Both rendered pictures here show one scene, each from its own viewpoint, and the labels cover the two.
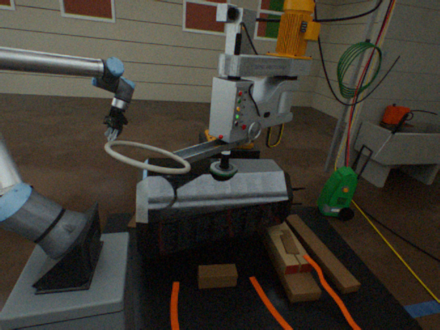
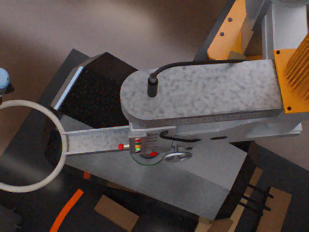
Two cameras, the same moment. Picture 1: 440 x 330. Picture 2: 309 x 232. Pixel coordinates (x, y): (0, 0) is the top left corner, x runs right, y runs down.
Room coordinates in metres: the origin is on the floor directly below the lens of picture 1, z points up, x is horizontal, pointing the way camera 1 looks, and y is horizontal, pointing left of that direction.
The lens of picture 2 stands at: (1.33, -0.46, 3.49)
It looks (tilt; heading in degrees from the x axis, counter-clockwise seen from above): 72 degrees down; 38
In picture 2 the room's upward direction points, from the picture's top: 5 degrees clockwise
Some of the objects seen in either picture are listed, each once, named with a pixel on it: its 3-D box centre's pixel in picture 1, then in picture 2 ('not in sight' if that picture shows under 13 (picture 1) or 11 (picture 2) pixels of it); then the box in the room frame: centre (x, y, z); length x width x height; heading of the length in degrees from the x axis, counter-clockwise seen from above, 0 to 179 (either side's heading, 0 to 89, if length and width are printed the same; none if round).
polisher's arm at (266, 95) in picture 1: (263, 108); (230, 118); (2.17, -0.29, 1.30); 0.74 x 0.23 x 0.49; 138
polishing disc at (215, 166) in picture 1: (224, 167); (148, 146); (1.88, -0.02, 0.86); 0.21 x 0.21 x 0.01
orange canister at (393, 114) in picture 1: (398, 114); not in sight; (4.12, -2.60, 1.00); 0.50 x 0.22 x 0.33; 107
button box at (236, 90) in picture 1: (236, 108); (137, 142); (1.76, -0.06, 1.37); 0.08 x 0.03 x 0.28; 138
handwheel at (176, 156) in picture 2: (251, 129); (175, 150); (1.89, -0.19, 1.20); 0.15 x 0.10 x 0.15; 138
